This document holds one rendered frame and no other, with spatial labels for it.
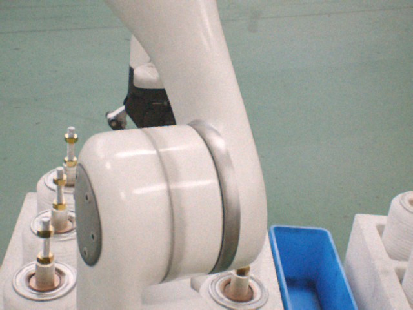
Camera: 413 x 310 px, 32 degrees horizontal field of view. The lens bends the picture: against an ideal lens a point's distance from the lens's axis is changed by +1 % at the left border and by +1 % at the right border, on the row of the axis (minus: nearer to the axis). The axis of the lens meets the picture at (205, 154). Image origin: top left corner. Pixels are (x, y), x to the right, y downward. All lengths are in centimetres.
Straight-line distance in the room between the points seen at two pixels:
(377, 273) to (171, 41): 75
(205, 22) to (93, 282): 16
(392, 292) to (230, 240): 71
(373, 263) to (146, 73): 52
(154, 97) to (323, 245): 56
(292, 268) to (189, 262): 94
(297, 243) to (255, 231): 90
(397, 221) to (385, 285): 11
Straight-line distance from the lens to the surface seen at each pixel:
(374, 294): 114
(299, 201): 160
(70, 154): 107
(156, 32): 44
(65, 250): 96
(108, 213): 38
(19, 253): 107
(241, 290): 89
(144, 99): 87
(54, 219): 98
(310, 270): 134
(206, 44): 43
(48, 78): 209
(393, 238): 117
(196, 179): 39
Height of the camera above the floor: 81
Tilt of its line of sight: 28 degrees down
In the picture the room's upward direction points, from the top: 7 degrees clockwise
